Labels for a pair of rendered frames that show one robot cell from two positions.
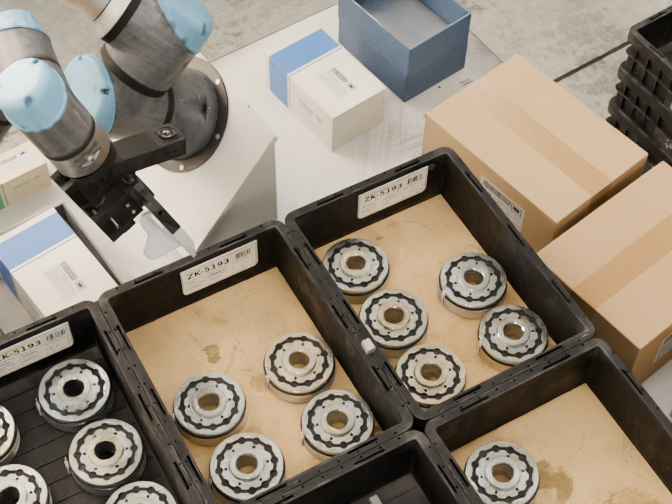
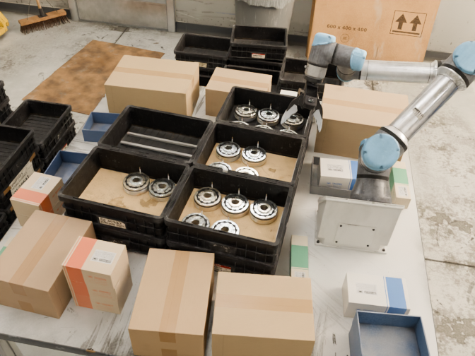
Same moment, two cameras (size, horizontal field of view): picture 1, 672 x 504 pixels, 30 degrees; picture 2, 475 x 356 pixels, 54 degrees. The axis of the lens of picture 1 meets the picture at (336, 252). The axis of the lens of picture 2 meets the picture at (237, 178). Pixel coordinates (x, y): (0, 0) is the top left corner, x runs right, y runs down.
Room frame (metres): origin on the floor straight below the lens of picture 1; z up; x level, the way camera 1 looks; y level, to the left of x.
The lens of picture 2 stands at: (1.85, -0.98, 2.12)
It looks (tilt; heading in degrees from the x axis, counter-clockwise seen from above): 43 degrees down; 133
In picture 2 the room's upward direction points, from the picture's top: 3 degrees clockwise
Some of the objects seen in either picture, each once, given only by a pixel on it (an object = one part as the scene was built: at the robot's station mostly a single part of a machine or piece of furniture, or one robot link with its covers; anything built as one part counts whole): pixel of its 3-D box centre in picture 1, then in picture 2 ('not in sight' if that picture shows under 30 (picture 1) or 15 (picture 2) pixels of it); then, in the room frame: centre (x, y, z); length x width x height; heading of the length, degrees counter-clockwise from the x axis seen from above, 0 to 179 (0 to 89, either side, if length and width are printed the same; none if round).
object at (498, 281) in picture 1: (473, 279); (225, 230); (1.08, -0.21, 0.86); 0.10 x 0.10 x 0.01
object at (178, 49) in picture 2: not in sight; (204, 65); (-0.56, 1.15, 0.31); 0.40 x 0.30 x 0.34; 36
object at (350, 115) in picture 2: not in sight; (360, 123); (0.99, 0.77, 0.80); 0.40 x 0.30 x 0.20; 33
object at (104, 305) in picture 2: not in sight; (102, 288); (0.91, -0.62, 0.74); 0.16 x 0.12 x 0.07; 34
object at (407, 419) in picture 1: (251, 362); (251, 152); (0.89, 0.11, 0.92); 0.40 x 0.30 x 0.02; 31
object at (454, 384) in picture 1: (430, 374); (207, 196); (0.91, -0.14, 0.86); 0.10 x 0.10 x 0.01
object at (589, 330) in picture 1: (434, 277); (230, 204); (1.04, -0.15, 0.92); 0.40 x 0.30 x 0.02; 31
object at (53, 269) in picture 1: (57, 280); (341, 176); (1.13, 0.45, 0.75); 0.20 x 0.12 x 0.09; 40
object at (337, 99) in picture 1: (324, 87); (374, 297); (1.57, 0.03, 0.75); 0.20 x 0.12 x 0.09; 39
